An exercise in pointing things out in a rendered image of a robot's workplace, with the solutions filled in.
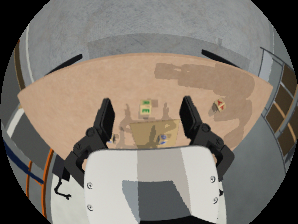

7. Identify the tan flat mat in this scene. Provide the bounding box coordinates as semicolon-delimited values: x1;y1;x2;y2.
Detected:
130;119;180;148

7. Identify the beige letter block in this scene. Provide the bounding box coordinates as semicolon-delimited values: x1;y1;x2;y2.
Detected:
214;98;226;112
107;134;115;144
157;134;168;145
140;100;152;115

